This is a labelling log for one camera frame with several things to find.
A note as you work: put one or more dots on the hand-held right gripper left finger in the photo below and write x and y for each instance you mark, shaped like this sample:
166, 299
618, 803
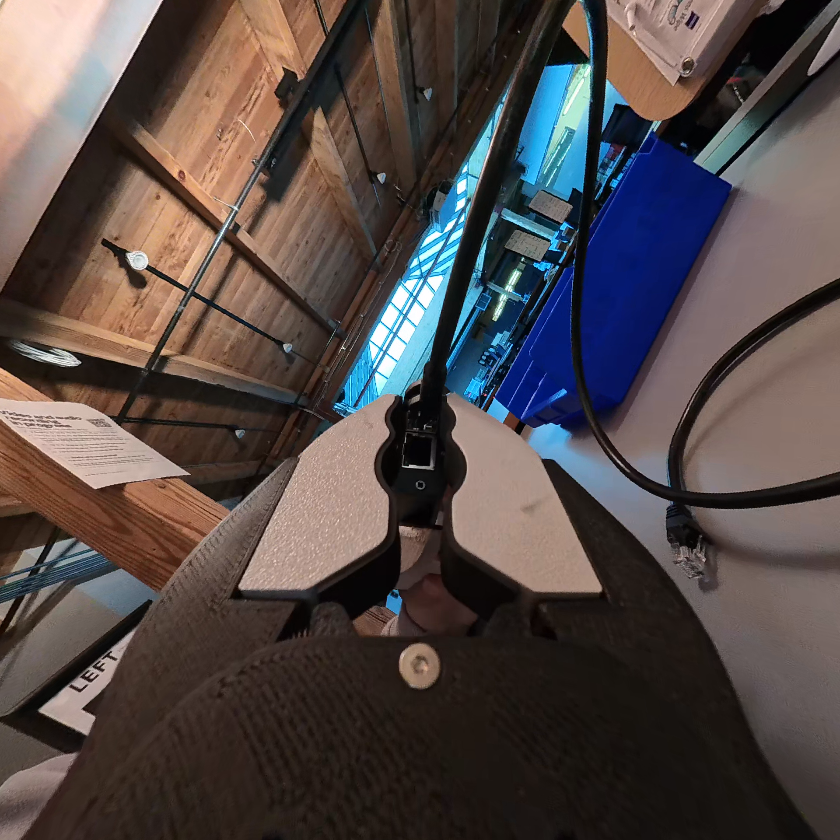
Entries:
321, 512

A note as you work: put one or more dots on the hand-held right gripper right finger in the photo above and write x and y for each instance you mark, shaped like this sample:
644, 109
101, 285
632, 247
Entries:
518, 518

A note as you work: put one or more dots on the black ethernet splitter box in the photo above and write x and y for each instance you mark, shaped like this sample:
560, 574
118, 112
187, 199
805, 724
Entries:
418, 459

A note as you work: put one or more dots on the grey desk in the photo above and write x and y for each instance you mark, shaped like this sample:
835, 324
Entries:
774, 394

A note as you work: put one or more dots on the person's left hand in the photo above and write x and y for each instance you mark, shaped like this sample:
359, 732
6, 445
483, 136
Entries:
433, 600

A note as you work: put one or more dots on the white paper notice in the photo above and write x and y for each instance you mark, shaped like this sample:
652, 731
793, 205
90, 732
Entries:
85, 446

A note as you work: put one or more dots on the blue plastic bin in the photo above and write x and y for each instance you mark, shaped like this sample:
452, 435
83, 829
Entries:
630, 275

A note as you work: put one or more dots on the white notice board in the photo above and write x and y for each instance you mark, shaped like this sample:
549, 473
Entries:
526, 244
550, 205

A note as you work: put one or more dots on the metal ceiling pipe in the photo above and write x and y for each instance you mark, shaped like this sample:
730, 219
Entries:
226, 223

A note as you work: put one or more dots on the black framed marker sign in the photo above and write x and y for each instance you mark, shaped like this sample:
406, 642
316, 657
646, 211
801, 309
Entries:
79, 695

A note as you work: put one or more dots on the wooden post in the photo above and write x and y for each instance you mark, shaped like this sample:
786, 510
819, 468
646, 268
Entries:
98, 518

